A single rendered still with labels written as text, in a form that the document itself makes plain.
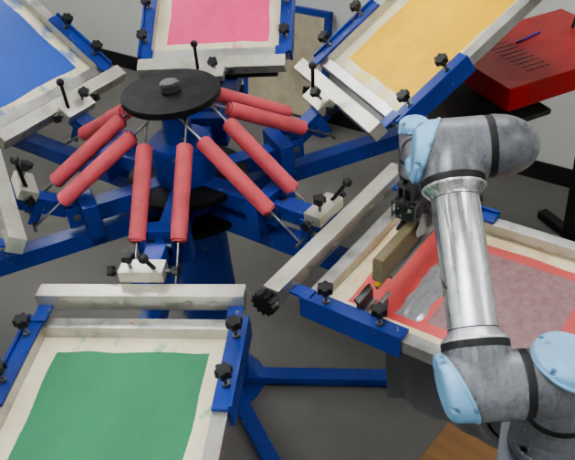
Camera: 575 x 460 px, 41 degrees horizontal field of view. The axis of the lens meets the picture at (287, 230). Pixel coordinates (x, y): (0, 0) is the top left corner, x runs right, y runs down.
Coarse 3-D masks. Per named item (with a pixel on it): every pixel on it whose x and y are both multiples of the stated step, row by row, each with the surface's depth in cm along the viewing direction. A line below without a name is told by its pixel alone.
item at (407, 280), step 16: (400, 272) 213; (416, 272) 212; (384, 288) 208; (400, 288) 207; (400, 304) 202; (496, 304) 199; (400, 320) 198; (432, 320) 197; (512, 320) 194; (528, 320) 194; (544, 320) 193; (512, 336) 190; (528, 336) 189
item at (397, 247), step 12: (408, 228) 198; (396, 240) 195; (408, 240) 198; (384, 252) 191; (396, 252) 194; (372, 264) 191; (384, 264) 190; (396, 264) 197; (372, 276) 194; (384, 276) 193
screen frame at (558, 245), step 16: (384, 224) 225; (496, 224) 221; (512, 224) 220; (368, 240) 220; (512, 240) 220; (528, 240) 216; (544, 240) 213; (560, 240) 213; (352, 256) 214; (336, 272) 210; (416, 336) 188; (416, 352) 186; (432, 352) 183
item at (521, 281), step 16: (432, 240) 223; (416, 256) 218; (432, 256) 217; (496, 256) 215; (512, 256) 214; (496, 272) 209; (512, 272) 209; (528, 272) 208; (544, 272) 208; (560, 272) 207; (496, 288) 204; (512, 288) 204; (528, 288) 203; (544, 288) 203; (560, 288) 202; (512, 304) 199; (528, 304) 198; (544, 304) 198; (560, 304) 197; (560, 320) 193
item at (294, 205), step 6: (288, 198) 231; (294, 198) 231; (282, 204) 229; (288, 204) 228; (294, 204) 228; (300, 204) 228; (306, 204) 228; (312, 204) 227; (282, 210) 228; (288, 210) 227; (294, 210) 226; (300, 210) 226; (306, 210) 225; (282, 216) 230; (288, 216) 228; (294, 216) 227; (300, 216) 225; (288, 222) 230; (294, 222) 228; (312, 228) 225; (318, 228) 223
